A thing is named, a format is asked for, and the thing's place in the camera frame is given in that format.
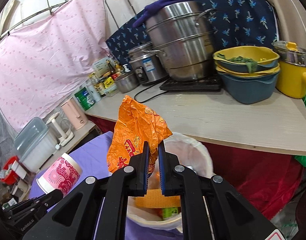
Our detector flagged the orange snack wrapper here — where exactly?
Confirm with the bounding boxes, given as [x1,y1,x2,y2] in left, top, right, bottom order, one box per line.
[107,95,172,174]

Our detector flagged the small steel pot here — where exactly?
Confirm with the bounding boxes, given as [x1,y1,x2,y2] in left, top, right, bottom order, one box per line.
[114,72,139,93]

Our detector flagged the yellow blue stacked basins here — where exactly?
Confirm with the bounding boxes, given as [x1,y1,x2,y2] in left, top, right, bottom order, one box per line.
[213,46,280,105]

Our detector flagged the soy sauce bottle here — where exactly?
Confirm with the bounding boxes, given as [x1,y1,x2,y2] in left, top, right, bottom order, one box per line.
[106,60,118,80]

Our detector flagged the yellow pot with lid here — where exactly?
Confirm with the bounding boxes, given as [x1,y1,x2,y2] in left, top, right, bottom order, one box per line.
[272,41,306,99]

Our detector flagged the black induction cooker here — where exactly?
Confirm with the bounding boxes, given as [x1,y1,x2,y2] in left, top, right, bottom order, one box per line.
[159,76,223,92]

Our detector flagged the white dish rack with lid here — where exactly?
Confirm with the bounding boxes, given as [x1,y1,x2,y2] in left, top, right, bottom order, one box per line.
[14,117,58,173]

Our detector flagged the purple tablecloth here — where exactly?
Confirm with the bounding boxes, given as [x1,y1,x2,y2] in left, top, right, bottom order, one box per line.
[28,130,185,240]

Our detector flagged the glass electric kettle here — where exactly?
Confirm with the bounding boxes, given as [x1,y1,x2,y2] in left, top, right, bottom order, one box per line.
[46,112,74,147]

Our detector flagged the large steel steamer pot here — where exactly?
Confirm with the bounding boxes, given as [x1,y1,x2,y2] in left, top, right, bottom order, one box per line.
[133,0,217,81]

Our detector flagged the green tin can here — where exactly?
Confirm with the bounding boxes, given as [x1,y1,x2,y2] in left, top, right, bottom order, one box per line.
[74,87,95,111]

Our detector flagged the pink white paper cup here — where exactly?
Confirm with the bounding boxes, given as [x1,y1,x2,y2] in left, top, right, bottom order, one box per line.
[36,153,82,197]

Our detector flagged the red plastic basin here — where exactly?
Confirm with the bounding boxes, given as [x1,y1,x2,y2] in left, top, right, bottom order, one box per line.
[0,156,19,185]

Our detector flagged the white thermos bottle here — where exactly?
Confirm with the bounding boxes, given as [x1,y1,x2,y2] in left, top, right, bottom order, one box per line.
[86,79,101,102]

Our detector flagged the green wasabi box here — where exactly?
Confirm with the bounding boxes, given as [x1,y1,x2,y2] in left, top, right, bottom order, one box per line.
[161,207,179,220]

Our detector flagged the orange foam net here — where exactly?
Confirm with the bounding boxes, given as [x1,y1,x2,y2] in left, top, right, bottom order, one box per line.
[135,189,181,209]

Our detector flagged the red skirt cloth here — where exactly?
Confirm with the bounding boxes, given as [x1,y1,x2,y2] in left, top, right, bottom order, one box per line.
[86,114,306,221]

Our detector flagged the white lined trash bin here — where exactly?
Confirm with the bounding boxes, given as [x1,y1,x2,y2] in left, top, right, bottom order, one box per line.
[127,132,213,231]

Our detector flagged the silver rice cooker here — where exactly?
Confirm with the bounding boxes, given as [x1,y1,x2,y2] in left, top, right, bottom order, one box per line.
[129,42,168,85]

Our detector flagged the navy patterned cloth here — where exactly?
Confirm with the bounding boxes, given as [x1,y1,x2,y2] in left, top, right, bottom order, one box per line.
[106,0,279,64]

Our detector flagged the pink dotted curtain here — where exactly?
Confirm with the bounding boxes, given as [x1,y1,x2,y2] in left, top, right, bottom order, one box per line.
[0,0,109,131]

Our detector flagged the pink electric kettle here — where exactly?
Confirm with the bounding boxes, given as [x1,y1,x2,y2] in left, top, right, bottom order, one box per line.
[61,98,88,130]

